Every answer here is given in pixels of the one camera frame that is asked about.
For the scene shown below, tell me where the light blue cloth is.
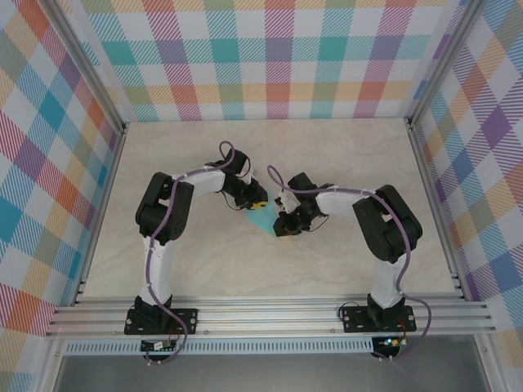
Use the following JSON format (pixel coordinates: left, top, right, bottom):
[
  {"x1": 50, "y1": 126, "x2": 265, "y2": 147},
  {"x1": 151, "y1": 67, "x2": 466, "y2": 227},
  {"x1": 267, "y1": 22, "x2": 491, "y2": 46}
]
[{"x1": 244, "y1": 202, "x2": 283, "y2": 238}]

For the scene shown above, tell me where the grey metal sheet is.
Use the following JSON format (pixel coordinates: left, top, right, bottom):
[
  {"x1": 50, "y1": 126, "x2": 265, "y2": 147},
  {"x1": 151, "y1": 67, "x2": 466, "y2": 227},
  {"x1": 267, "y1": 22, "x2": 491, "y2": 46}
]
[{"x1": 52, "y1": 353, "x2": 491, "y2": 392}]

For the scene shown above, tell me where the circuit board with green light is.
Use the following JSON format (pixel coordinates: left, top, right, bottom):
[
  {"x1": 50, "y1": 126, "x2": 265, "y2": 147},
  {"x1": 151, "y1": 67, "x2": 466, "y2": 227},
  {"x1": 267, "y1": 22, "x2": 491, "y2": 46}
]
[{"x1": 373, "y1": 335, "x2": 406, "y2": 349}]

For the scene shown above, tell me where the small black circuit board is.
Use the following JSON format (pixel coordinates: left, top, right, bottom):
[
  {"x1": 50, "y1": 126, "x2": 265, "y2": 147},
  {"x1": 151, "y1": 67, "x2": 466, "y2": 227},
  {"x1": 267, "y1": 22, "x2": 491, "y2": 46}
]
[{"x1": 140, "y1": 338, "x2": 179, "y2": 353}]

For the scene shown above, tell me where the left gripper thin black wire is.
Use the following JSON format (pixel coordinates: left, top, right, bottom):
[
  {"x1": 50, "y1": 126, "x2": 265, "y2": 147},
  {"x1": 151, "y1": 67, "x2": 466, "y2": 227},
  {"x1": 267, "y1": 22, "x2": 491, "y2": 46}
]
[{"x1": 221, "y1": 189, "x2": 247, "y2": 212}]

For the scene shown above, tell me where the gripper thin black wire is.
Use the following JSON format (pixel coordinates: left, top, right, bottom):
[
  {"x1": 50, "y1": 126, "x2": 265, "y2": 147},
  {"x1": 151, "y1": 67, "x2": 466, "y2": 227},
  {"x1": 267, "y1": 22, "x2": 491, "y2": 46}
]
[
  {"x1": 221, "y1": 189, "x2": 247, "y2": 212},
  {"x1": 305, "y1": 211, "x2": 333, "y2": 233}
]

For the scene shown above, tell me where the right gripper thin black wire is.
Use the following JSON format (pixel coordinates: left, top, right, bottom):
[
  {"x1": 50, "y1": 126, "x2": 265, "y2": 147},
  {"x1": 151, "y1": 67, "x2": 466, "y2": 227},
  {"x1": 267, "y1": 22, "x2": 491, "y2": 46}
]
[{"x1": 305, "y1": 211, "x2": 333, "y2": 233}]

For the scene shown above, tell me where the aluminium mounting rail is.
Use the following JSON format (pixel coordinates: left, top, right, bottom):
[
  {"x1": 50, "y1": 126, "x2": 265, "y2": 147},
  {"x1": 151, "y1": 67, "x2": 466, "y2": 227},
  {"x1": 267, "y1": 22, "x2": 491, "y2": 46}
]
[{"x1": 44, "y1": 293, "x2": 498, "y2": 338}]

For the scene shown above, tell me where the thin black base wire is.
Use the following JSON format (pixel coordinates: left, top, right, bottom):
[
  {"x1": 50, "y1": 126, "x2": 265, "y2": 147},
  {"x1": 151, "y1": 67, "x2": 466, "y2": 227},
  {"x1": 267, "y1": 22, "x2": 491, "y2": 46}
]
[{"x1": 338, "y1": 295, "x2": 371, "y2": 324}]

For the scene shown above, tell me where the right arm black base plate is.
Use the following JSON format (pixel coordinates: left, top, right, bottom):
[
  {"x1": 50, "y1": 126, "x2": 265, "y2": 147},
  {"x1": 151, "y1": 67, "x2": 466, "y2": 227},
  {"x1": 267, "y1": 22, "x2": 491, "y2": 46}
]
[{"x1": 342, "y1": 305, "x2": 418, "y2": 334}]

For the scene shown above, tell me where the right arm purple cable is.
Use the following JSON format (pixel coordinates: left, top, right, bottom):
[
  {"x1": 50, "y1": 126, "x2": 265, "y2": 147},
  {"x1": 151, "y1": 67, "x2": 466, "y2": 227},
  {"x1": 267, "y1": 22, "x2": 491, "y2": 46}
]
[{"x1": 266, "y1": 165, "x2": 433, "y2": 363}]

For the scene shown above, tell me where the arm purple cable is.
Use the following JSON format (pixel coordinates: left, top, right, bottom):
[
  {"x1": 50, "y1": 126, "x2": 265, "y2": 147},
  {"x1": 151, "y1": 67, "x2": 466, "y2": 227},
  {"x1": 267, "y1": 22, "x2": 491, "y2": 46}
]
[
  {"x1": 143, "y1": 141, "x2": 237, "y2": 366},
  {"x1": 266, "y1": 165, "x2": 433, "y2": 363}
]

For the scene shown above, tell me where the slotted white cable duct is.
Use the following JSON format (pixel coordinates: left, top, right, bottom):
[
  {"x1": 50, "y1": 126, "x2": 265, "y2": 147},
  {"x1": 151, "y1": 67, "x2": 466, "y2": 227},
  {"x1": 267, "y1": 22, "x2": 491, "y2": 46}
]
[{"x1": 65, "y1": 337, "x2": 375, "y2": 355}]

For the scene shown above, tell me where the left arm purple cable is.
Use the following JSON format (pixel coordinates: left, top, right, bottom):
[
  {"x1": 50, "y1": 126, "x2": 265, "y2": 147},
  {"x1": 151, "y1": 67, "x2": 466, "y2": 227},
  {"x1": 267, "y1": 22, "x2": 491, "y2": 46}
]
[{"x1": 143, "y1": 141, "x2": 237, "y2": 366}]

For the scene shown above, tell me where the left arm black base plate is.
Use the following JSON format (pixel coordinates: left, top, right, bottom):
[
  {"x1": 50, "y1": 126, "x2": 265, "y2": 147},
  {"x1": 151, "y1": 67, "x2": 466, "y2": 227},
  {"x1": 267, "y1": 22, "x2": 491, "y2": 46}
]
[{"x1": 124, "y1": 308, "x2": 199, "y2": 336}]

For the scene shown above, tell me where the aluminium side rail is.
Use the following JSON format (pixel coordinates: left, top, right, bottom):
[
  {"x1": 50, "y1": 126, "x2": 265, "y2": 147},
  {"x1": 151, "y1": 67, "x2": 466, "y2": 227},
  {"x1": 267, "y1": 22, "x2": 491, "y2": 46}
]
[
  {"x1": 406, "y1": 118, "x2": 469, "y2": 303},
  {"x1": 73, "y1": 122, "x2": 128, "y2": 307}
]

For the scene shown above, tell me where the aluminium frame post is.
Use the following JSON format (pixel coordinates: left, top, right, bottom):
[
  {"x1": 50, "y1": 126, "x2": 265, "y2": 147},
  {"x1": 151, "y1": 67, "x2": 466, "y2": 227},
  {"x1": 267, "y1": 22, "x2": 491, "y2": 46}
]
[
  {"x1": 404, "y1": 0, "x2": 491, "y2": 131},
  {"x1": 47, "y1": 0, "x2": 130, "y2": 136}
]

